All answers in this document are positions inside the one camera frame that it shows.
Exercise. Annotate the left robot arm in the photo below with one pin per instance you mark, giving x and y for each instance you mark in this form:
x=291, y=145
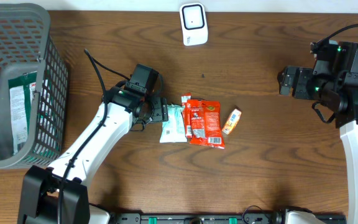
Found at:
x=59, y=193

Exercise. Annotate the large red snack bag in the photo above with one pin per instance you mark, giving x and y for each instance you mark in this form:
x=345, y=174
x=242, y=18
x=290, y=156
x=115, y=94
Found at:
x=205, y=123

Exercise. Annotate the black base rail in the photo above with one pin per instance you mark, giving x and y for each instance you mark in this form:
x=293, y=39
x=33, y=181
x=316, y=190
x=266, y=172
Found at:
x=135, y=218

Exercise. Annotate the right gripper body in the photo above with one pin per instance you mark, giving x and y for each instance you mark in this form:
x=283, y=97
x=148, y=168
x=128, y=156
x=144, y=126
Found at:
x=305, y=84

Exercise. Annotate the grey plastic mesh basket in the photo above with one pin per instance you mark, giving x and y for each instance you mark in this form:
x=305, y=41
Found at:
x=27, y=46

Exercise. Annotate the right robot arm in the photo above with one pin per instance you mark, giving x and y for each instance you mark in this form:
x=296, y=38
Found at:
x=332, y=85

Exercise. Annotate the teal wet wipes packet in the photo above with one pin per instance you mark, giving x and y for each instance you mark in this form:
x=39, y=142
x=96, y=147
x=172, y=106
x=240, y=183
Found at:
x=173, y=130

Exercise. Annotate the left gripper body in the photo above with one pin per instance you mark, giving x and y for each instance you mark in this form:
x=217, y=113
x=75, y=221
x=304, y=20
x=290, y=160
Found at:
x=154, y=112

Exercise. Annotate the green white packet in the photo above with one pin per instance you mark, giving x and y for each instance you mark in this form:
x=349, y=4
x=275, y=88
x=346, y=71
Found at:
x=21, y=94

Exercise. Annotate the slim red stick packet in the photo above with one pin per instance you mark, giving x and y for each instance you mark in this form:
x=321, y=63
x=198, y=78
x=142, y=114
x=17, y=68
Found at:
x=186, y=115

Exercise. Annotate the small orange snack packet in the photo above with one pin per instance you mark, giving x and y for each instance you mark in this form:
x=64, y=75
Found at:
x=232, y=121

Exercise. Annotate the white barcode scanner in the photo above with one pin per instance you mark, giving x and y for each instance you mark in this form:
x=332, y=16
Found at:
x=194, y=24

